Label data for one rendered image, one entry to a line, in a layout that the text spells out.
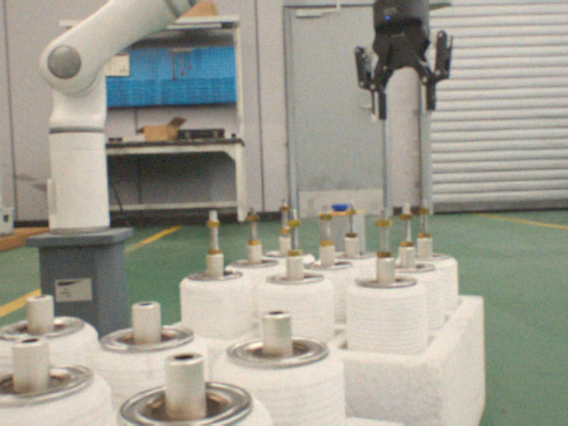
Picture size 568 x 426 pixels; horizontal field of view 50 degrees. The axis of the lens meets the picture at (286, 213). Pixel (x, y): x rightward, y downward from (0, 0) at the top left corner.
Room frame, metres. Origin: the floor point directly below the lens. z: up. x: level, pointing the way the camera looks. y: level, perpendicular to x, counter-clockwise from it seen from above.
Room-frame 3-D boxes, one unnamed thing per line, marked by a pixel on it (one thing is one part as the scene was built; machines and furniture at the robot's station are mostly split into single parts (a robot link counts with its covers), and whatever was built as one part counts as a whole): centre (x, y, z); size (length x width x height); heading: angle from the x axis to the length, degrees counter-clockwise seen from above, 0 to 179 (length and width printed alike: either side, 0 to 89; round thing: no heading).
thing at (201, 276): (0.83, 0.10, 0.25); 0.08 x 0.08 x 0.01
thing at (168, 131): (5.64, 1.11, 0.87); 0.40 x 0.30 x 0.23; 77
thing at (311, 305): (0.78, -0.01, 0.16); 0.10 x 0.10 x 0.18
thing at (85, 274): (1.07, 0.36, 0.15); 0.15 x 0.15 x 0.30; 1
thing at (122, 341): (0.49, 0.12, 0.25); 0.08 x 0.08 x 0.01
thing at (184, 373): (0.34, 0.06, 0.26); 0.02 x 0.02 x 0.03
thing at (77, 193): (1.07, 0.36, 0.39); 0.09 x 0.09 x 0.17; 1
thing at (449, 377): (0.88, -0.06, 0.09); 0.39 x 0.39 x 0.18; 66
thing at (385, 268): (0.73, -0.12, 0.26); 0.02 x 0.02 x 0.03
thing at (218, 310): (0.83, 0.10, 0.16); 0.10 x 0.10 x 0.18
